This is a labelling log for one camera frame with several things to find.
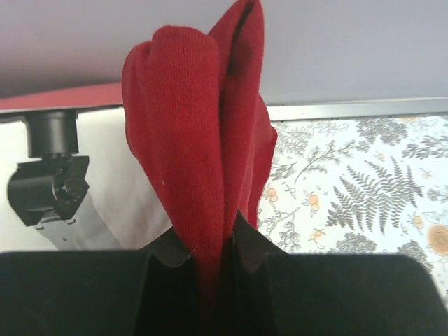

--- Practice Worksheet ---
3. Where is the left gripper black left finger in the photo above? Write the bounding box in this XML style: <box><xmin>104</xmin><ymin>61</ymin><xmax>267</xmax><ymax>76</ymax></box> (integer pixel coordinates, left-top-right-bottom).
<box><xmin>1</xmin><ymin>230</ymin><xmax>200</xmax><ymax>335</ymax></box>

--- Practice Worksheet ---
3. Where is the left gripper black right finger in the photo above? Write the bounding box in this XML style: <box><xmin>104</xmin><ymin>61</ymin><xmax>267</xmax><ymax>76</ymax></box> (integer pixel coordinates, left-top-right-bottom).
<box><xmin>231</xmin><ymin>213</ymin><xmax>447</xmax><ymax>335</ymax></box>

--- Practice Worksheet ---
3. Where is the floral patterned table mat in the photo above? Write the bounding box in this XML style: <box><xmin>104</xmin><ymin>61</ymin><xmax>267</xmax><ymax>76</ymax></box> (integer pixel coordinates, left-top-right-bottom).
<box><xmin>258</xmin><ymin>116</ymin><xmax>447</xmax><ymax>298</ymax></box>

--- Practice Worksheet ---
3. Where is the red t shirt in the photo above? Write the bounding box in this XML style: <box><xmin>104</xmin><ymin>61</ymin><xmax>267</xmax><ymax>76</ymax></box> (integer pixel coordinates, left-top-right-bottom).
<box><xmin>122</xmin><ymin>1</ymin><xmax>277</xmax><ymax>300</ymax></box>

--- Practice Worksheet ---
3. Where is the white printed folded t shirt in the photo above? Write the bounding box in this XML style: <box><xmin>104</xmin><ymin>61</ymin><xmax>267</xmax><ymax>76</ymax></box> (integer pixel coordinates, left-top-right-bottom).
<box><xmin>1</xmin><ymin>108</ymin><xmax>172</xmax><ymax>252</ymax></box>

